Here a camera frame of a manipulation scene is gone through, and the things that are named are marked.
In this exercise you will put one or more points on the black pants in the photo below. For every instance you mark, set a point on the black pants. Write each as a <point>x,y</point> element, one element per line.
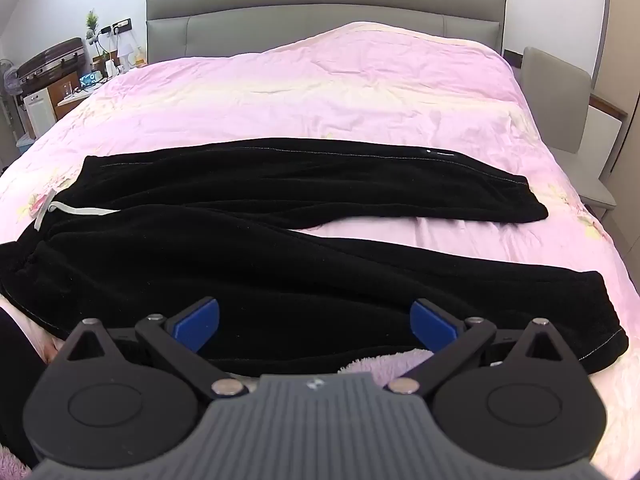
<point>280,270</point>

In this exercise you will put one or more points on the white standing fan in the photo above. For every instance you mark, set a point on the white standing fan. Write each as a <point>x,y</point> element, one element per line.
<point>10,79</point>

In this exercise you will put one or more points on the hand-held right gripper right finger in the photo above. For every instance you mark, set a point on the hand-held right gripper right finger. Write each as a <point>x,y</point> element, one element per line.
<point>431,327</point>

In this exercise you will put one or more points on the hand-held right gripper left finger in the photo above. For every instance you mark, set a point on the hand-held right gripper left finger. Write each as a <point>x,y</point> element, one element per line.
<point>196,324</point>

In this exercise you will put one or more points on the brown suitcase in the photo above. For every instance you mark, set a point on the brown suitcase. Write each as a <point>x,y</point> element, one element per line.
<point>50,62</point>

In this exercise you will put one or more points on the pink fluffy cloth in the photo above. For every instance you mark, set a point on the pink fluffy cloth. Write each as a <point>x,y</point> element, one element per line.
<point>385,362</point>

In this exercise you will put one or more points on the grey padded headboard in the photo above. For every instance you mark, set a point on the grey padded headboard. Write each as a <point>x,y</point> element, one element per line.
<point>310,20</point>

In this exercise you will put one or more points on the pink duvet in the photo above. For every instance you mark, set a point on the pink duvet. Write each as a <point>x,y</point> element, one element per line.
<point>325,95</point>

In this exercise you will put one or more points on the wooden nightstand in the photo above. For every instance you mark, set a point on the wooden nightstand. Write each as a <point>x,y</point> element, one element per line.
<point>75,95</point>

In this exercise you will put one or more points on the dark cloth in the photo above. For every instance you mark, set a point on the dark cloth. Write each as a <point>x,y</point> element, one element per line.
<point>15,385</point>

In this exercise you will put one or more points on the black wall power strip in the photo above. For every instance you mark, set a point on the black wall power strip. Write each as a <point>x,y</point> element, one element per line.
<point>120,25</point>

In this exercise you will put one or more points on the grey chair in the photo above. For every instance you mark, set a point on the grey chair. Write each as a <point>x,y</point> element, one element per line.
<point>560,100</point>

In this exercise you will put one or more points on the small green potted plant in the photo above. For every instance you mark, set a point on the small green potted plant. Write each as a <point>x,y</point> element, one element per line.
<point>91,22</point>

